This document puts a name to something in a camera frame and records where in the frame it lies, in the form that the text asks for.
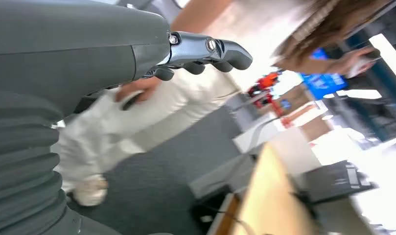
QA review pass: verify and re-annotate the pale phone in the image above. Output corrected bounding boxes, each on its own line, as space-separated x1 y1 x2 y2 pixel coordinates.
345 48 382 79

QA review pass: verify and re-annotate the person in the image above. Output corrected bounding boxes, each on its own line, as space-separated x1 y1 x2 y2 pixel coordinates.
50 0 393 208

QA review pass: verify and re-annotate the blue screen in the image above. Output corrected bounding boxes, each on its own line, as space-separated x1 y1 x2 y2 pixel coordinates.
300 47 349 100

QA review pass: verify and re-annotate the red robot machine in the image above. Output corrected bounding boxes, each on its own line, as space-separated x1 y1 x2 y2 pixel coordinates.
247 71 294 129

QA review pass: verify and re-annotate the white table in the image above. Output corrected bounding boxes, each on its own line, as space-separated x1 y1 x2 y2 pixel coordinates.
233 100 330 155

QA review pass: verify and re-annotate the black desktop device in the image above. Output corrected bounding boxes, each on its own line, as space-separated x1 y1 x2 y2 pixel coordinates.
295 160 378 205

